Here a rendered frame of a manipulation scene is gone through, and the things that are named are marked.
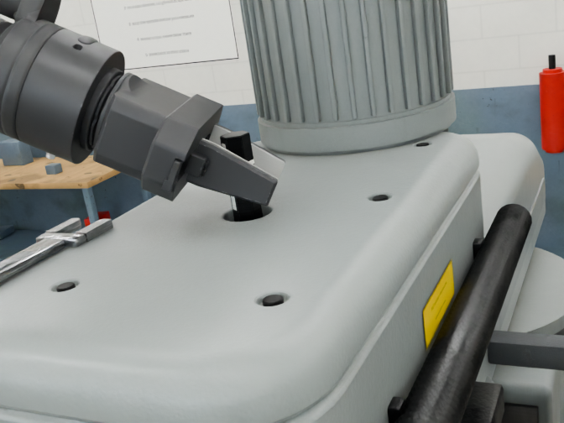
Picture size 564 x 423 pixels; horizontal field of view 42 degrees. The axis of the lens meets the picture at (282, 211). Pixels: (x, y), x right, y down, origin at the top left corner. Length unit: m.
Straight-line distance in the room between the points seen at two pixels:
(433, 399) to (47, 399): 0.22
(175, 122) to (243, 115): 4.91
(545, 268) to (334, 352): 0.88
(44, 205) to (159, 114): 6.34
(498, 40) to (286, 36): 4.10
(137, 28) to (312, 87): 5.11
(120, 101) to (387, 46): 0.26
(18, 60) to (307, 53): 0.26
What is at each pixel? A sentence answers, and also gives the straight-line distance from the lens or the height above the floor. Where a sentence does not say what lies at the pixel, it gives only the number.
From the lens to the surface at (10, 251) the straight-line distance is 6.42.
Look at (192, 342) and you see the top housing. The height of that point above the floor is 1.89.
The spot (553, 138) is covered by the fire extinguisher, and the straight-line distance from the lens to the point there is 4.67.
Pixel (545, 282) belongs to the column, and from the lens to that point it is 1.17.
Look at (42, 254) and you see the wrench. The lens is 0.53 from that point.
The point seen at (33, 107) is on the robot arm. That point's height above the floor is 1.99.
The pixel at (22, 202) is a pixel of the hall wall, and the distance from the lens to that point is 7.00.
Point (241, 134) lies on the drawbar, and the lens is 0.52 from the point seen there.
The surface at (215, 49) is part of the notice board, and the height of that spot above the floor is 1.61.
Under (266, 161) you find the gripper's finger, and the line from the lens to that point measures 0.55.
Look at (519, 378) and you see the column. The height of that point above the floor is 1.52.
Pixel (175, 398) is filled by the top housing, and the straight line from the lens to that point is 0.35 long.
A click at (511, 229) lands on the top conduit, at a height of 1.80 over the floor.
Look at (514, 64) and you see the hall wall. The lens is 4.75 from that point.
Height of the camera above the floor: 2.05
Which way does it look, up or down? 18 degrees down
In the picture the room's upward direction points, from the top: 9 degrees counter-clockwise
